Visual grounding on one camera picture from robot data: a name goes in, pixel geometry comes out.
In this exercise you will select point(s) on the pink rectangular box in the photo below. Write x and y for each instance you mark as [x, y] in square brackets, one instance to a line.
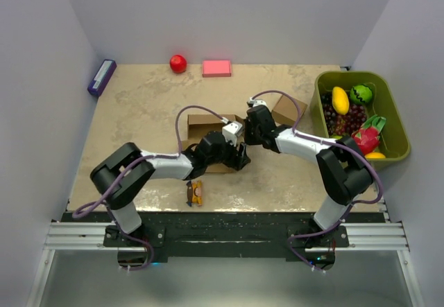
[216, 68]

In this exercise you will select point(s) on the aluminium rail frame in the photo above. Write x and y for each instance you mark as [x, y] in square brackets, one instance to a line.
[76, 269]

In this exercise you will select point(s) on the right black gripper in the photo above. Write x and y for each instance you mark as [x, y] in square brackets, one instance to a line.
[247, 138]

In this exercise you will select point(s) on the green round fruit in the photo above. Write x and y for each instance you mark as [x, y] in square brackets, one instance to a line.
[361, 94]

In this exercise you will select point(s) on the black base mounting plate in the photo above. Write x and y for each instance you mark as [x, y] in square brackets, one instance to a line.
[164, 235]

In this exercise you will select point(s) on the purple blue box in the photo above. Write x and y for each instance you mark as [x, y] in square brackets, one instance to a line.
[102, 77]

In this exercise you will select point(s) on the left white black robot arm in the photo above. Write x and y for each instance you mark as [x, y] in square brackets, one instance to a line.
[123, 174]

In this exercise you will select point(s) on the purple grapes bunch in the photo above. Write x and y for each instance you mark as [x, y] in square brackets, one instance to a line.
[342, 124]

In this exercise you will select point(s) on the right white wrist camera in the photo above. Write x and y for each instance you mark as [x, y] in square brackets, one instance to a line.
[253, 102]

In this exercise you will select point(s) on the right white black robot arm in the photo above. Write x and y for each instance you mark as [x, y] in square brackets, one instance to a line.
[347, 176]

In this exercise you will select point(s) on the large brown cardboard box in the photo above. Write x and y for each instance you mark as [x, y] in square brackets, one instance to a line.
[198, 125]

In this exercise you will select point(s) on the red apple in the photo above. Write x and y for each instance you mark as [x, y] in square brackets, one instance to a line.
[178, 64]

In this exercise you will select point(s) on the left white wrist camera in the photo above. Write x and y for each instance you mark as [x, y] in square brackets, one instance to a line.
[232, 131]

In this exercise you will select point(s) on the yellow mango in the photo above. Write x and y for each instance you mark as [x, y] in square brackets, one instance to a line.
[340, 101]

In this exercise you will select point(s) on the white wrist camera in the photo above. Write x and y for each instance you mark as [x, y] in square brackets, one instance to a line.
[232, 131]
[253, 102]

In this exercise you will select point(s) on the small snack wrapper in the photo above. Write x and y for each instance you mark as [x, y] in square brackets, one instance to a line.
[194, 193]

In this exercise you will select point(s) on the olive green plastic bin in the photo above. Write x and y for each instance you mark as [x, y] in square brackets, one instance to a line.
[394, 142]

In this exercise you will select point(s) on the red dragon fruit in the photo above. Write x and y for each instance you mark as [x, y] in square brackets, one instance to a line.
[367, 137]

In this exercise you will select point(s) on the small folded cardboard box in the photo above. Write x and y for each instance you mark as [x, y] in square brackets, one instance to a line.
[288, 111]

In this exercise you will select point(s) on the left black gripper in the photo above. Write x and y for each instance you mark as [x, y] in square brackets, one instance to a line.
[238, 161]

